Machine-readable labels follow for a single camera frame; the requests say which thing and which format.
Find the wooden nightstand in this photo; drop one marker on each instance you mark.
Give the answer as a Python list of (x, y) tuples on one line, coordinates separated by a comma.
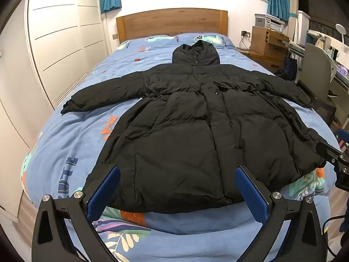
[(261, 46)]

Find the white printer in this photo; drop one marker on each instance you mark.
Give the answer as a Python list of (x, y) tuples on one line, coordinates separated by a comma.
[(268, 21)]

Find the black puffer coat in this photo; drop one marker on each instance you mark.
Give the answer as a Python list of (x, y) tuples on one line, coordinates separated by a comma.
[(177, 142)]

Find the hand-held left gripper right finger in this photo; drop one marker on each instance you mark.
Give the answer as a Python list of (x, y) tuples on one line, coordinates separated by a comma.
[(252, 193)]

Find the white desk lamp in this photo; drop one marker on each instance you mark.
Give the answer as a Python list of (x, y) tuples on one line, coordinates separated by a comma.
[(340, 30)]

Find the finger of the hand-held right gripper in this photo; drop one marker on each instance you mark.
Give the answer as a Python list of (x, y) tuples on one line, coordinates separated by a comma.
[(331, 150)]

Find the dark bag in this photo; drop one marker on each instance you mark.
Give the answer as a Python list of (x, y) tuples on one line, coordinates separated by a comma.
[(290, 68)]

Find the white wardrobe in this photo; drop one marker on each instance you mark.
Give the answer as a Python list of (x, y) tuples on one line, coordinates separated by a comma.
[(65, 41)]

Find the wall socket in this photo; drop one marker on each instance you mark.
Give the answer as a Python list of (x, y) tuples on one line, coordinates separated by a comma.
[(246, 33)]

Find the grey chair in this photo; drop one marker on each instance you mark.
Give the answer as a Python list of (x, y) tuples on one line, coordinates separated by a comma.
[(316, 68)]

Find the bed with blue patterned duvet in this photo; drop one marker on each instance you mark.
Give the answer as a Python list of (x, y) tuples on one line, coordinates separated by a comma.
[(81, 131)]

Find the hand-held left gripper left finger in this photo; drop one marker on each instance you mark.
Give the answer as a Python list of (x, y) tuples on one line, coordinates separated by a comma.
[(105, 193)]

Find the wooden headboard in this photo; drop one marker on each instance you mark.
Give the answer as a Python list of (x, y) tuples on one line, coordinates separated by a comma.
[(171, 23)]

